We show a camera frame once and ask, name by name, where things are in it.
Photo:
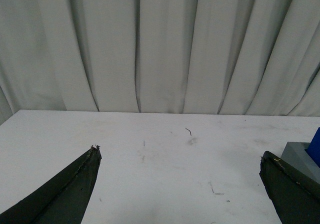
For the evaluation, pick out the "blue part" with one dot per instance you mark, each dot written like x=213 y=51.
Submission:
x=313 y=149

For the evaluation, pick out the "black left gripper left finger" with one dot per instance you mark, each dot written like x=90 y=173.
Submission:
x=61 y=200

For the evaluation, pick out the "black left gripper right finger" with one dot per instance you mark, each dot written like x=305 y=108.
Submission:
x=295 y=196

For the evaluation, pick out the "gray base block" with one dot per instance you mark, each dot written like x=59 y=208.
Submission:
x=295 y=154

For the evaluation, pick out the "white pleated curtain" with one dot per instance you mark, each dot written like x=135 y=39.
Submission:
x=240 y=57

